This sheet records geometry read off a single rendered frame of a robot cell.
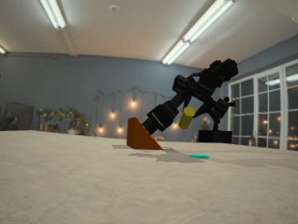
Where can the yellow cylinder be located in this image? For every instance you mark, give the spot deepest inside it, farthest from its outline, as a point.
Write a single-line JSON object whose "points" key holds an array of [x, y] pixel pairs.
{"points": [[186, 117]]}

